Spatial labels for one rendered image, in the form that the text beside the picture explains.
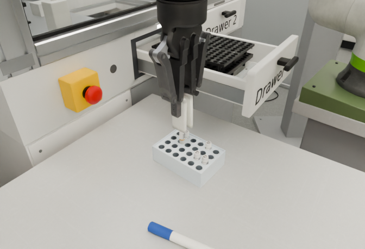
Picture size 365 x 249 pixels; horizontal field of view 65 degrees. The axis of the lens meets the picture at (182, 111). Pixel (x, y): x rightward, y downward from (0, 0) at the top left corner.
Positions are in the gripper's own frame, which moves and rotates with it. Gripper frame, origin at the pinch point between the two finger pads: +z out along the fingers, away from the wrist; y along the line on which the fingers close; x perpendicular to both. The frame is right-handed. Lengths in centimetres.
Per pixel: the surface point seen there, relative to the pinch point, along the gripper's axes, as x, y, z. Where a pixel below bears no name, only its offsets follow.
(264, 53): 2.8, 40.2, 1.7
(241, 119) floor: 46, 124, 89
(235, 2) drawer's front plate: 29, 68, -3
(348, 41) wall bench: 24, 325, 81
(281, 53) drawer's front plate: -5.5, 30.1, -3.3
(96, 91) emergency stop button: 18.7, -5.1, -0.1
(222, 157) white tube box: -7.0, 3.9, 10.0
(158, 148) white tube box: 4.1, -2.7, 9.1
